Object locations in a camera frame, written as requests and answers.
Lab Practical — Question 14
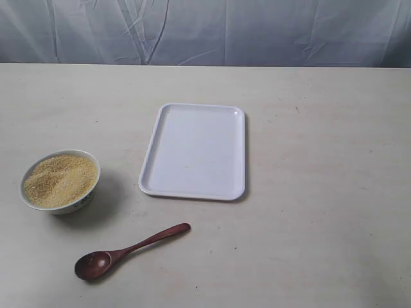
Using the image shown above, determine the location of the dark brown wooden spoon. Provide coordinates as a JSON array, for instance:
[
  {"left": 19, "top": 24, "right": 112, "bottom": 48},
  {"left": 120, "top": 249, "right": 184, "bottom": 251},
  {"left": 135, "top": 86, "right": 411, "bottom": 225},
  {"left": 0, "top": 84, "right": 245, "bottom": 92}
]
[{"left": 74, "top": 223, "right": 191, "bottom": 281}]

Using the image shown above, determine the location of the white rectangular plastic tray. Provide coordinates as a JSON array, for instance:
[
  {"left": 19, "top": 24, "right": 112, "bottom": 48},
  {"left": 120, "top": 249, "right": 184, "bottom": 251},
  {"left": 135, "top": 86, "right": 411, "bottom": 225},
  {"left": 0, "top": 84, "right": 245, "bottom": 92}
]
[{"left": 139, "top": 103, "right": 247, "bottom": 201}]

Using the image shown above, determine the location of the white ceramic bowl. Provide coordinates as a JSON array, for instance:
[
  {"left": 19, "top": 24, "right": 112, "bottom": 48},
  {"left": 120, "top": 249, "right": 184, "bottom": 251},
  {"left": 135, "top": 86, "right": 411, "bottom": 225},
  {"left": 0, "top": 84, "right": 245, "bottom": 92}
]
[{"left": 19, "top": 150, "right": 101, "bottom": 215}]

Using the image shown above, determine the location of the grey fabric backdrop curtain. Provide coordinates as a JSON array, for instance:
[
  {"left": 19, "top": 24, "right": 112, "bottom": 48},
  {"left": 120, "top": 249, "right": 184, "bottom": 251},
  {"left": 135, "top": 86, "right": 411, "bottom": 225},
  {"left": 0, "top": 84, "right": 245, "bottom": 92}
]
[{"left": 1, "top": 1, "right": 410, "bottom": 67}]

